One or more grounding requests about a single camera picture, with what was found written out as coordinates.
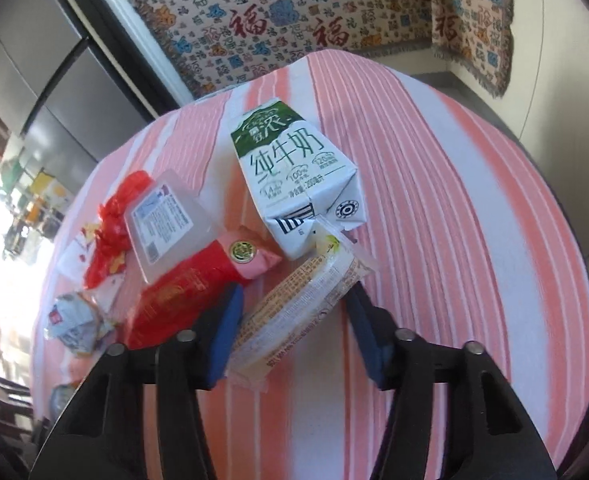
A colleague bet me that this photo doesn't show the white kitchen counter cabinet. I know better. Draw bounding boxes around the white kitchen counter cabinet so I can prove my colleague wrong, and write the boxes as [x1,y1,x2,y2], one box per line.
[449,0,589,261]

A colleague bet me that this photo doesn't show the red snack pouch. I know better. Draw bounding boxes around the red snack pouch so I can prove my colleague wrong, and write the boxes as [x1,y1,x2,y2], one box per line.
[124,228,284,351]

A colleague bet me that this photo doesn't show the small white red packet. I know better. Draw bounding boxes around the small white red packet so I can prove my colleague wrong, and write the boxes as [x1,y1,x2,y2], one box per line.
[56,220,125,306]

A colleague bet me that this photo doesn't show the metal storage rack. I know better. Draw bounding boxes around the metal storage rack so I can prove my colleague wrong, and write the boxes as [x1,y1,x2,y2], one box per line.
[2,155,65,261]

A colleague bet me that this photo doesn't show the clear yellowish snack pack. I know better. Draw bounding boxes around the clear yellowish snack pack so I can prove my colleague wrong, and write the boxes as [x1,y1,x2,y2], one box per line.
[227,220,377,391]

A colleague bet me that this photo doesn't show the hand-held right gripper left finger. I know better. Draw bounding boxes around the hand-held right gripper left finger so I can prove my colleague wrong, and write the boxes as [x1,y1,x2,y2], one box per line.
[27,282,246,480]

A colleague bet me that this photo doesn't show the white green milk carton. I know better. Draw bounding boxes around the white green milk carton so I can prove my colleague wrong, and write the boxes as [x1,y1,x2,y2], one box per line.
[230,101,370,261]

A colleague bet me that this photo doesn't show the pink striped tablecloth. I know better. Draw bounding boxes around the pink striped tablecloth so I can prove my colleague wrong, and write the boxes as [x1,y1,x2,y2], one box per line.
[30,50,589,480]

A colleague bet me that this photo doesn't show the crumpled white wrapper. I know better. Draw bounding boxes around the crumpled white wrapper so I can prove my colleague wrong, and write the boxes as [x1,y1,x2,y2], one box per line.
[44,291,116,358]

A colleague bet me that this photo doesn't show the yellow white cardboard box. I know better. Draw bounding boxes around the yellow white cardboard box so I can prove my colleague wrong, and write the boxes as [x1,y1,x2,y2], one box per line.
[27,170,72,211]

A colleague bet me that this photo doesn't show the narrow printed cloth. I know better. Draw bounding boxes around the narrow printed cloth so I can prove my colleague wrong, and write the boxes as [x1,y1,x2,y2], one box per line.
[429,0,515,100]

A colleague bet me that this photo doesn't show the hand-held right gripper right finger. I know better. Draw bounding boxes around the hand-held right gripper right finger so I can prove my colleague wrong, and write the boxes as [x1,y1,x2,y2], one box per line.
[343,285,560,480]

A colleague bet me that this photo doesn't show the red plastic bag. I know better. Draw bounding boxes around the red plastic bag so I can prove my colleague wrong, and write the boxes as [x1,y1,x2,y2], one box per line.
[83,170,155,291]

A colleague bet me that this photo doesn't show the clear plastic box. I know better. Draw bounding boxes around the clear plastic box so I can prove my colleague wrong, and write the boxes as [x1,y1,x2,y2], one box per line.
[124,170,225,285]

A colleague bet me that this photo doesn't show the grey refrigerator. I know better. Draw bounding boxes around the grey refrigerator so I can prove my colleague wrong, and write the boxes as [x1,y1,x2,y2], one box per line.
[0,0,175,181]

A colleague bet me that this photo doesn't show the wide printed cloth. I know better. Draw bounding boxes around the wide printed cloth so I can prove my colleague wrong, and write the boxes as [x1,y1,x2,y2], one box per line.
[127,0,437,106]

